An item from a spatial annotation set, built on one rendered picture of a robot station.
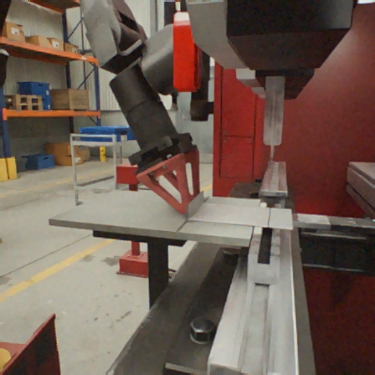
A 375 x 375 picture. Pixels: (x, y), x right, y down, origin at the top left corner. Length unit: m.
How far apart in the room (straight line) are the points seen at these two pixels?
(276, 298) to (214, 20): 0.24
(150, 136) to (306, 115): 0.92
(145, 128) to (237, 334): 0.28
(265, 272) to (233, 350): 0.11
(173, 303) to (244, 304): 0.19
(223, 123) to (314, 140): 0.34
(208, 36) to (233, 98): 1.10
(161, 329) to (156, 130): 0.25
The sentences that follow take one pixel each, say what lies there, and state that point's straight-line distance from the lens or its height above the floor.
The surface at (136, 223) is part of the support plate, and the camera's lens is 0.42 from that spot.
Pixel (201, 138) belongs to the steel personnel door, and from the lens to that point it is 7.96.
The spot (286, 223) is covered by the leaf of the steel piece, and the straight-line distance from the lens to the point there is 0.43.
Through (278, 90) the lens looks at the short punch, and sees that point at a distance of 0.39.
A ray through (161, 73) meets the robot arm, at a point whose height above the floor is 1.18.
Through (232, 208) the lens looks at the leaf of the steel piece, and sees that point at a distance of 0.48.
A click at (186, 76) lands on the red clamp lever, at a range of 0.29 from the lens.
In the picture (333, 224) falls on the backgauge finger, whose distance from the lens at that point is 0.44.
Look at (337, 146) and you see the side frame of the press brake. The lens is 1.31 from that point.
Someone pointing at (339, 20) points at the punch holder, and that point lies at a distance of 0.20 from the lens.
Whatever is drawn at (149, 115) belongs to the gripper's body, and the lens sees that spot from 0.44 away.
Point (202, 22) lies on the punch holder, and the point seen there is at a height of 1.18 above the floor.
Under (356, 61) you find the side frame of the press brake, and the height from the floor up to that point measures 1.32.
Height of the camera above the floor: 1.13
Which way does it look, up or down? 12 degrees down
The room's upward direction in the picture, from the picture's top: straight up
